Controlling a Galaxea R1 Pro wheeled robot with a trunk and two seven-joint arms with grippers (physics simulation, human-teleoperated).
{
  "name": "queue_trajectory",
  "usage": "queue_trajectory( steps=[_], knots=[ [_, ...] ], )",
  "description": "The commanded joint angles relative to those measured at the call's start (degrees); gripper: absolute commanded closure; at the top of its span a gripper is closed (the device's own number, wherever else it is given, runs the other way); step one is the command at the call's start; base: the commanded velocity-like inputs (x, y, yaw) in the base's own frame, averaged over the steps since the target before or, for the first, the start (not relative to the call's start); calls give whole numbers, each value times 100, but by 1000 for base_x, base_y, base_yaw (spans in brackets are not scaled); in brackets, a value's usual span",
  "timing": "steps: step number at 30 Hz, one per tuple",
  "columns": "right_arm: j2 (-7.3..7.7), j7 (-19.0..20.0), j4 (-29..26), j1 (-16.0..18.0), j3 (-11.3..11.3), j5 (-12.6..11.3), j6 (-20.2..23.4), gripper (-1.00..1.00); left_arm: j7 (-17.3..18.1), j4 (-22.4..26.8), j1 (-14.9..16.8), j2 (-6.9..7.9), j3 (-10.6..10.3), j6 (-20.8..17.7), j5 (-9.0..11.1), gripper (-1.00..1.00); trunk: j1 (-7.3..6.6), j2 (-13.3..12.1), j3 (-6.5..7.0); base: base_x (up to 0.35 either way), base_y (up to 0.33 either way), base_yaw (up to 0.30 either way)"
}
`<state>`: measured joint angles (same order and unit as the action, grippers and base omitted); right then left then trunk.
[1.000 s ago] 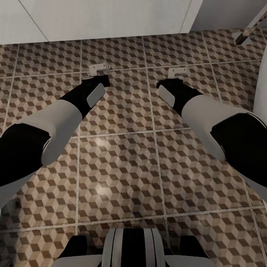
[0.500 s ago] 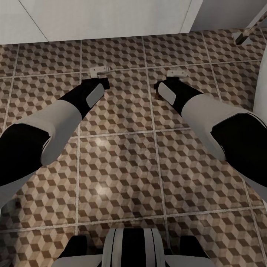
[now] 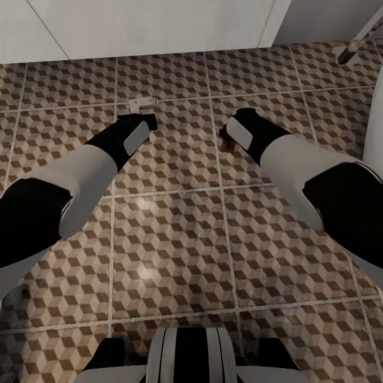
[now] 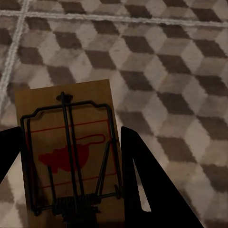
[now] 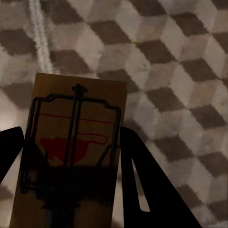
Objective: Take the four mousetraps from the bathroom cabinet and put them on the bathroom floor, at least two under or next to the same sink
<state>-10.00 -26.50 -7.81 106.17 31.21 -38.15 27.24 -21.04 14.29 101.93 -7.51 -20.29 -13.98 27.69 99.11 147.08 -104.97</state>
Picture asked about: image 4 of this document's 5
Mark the mousetrap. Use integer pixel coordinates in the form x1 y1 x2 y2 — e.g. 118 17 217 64
14 79 125 228

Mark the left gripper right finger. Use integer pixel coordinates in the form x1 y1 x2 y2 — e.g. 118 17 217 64
121 126 204 228

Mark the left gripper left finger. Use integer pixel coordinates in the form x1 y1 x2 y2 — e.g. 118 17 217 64
0 126 21 183

